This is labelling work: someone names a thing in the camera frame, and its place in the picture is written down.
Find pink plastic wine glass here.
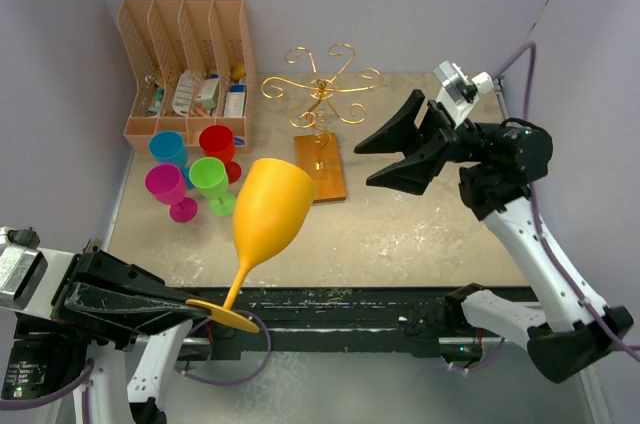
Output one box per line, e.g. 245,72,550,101
144,163,198,223

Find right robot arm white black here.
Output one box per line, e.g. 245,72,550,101
354,90,634,383

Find white medicine box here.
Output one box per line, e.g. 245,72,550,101
194,77,219,113

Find red plastic wine glass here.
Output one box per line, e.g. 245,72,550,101
198,125,242,184

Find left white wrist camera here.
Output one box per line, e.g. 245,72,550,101
1,227,75,320

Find wooden rack base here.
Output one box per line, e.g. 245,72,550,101
294,133,347,203

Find orange plastic wine glass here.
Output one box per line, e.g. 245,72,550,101
186,158,316,333

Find aluminium frame rail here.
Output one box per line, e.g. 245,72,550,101
492,74,611,424

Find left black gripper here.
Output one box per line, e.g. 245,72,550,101
14,229,210,345

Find yellow object in organizer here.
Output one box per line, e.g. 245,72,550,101
231,62,246,82

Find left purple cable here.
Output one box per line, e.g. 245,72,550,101
0,358,96,424

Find white blue box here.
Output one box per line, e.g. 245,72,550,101
223,84,247,118

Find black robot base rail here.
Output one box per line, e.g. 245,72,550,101
187,287,500,363

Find gold wire glass rack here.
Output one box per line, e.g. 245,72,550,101
260,43,382,170

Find peach plastic file organizer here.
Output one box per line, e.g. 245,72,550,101
117,0,258,154

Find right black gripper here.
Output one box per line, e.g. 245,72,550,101
354,90,502,195

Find green plastic wine glass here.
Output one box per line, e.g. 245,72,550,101
189,157,236,217

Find blue plastic wine glass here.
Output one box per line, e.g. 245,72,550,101
149,130,194,190

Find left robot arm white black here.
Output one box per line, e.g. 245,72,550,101
1,244,206,423

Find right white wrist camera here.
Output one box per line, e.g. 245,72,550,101
433,61,494,128

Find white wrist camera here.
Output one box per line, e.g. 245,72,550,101
433,61,494,128
1,227,75,320

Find white blister pack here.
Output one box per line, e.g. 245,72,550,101
171,70,193,117

